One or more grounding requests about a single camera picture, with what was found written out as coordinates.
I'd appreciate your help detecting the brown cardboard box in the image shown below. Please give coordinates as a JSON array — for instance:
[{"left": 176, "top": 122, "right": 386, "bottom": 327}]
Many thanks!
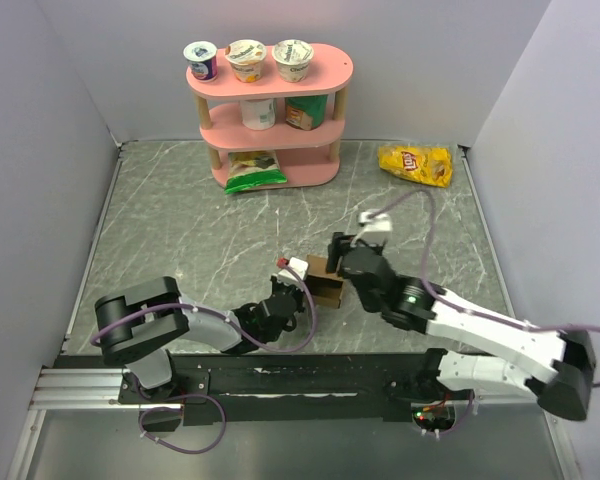
[{"left": 305, "top": 255, "right": 344, "bottom": 309}]

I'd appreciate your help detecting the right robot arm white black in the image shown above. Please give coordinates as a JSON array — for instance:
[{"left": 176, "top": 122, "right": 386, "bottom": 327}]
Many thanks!
[{"left": 327, "top": 232, "right": 596, "bottom": 421}]

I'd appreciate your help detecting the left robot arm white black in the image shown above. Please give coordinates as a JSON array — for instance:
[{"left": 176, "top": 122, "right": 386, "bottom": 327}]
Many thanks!
[{"left": 90, "top": 272, "right": 316, "bottom": 402}]

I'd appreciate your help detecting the green snack box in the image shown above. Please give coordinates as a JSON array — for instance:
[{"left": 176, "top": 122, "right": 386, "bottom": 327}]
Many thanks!
[{"left": 285, "top": 95, "right": 328, "bottom": 131}]

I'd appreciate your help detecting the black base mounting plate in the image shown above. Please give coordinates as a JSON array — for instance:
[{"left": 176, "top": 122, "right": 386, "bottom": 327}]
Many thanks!
[{"left": 118, "top": 349, "right": 471, "bottom": 426}]

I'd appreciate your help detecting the green chip bag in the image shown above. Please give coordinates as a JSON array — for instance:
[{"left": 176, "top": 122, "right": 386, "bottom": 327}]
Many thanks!
[{"left": 225, "top": 150, "right": 288, "bottom": 194}]

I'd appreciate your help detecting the yellow Lays chip bag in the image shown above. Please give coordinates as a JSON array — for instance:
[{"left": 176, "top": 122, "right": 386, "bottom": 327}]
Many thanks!
[{"left": 377, "top": 145, "right": 453, "bottom": 188}]

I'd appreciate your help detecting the pink three-tier shelf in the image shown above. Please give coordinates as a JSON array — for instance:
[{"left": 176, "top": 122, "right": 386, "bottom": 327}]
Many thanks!
[{"left": 186, "top": 43, "right": 354, "bottom": 188}]

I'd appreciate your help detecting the white cup middle shelf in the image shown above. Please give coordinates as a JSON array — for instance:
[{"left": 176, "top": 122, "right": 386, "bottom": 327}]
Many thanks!
[{"left": 240, "top": 99, "right": 276, "bottom": 131}]

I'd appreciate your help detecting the white Chobani yogurt cup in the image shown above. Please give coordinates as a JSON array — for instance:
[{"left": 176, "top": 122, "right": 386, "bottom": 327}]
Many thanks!
[{"left": 272, "top": 39, "right": 314, "bottom": 83}]

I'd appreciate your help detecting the orange Chobani yogurt cup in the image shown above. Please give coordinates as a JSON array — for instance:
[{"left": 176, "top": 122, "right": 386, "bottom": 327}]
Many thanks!
[{"left": 225, "top": 39, "right": 267, "bottom": 83}]

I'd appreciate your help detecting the purple white yogurt cup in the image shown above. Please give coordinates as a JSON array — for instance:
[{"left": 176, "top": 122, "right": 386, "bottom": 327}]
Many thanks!
[{"left": 183, "top": 41, "right": 217, "bottom": 82}]

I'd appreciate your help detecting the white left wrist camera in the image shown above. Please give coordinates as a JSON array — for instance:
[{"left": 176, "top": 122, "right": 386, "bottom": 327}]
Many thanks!
[{"left": 276, "top": 257, "right": 309, "bottom": 285}]

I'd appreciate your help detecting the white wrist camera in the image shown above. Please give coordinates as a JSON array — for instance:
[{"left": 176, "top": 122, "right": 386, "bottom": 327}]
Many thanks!
[
  {"left": 276, "top": 257, "right": 309, "bottom": 285},
  {"left": 354, "top": 209, "right": 393, "bottom": 246}
]

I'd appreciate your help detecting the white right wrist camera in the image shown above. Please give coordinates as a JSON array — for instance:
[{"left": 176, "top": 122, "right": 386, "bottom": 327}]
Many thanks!
[{"left": 354, "top": 209, "right": 393, "bottom": 246}]

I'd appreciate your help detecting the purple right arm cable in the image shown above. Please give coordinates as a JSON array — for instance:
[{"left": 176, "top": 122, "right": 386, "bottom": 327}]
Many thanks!
[{"left": 374, "top": 187, "right": 600, "bottom": 437}]

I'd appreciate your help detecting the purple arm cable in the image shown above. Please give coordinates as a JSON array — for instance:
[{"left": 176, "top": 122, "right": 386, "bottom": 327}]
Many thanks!
[
  {"left": 374, "top": 187, "right": 600, "bottom": 437},
  {"left": 90, "top": 264, "right": 318, "bottom": 454}
]

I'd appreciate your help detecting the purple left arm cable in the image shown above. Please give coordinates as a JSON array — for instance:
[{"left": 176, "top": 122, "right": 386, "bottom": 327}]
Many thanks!
[{"left": 90, "top": 264, "right": 318, "bottom": 454}]

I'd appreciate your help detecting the aluminium rail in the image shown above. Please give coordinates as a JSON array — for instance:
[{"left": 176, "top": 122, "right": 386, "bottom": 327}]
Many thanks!
[{"left": 29, "top": 368, "right": 139, "bottom": 411}]

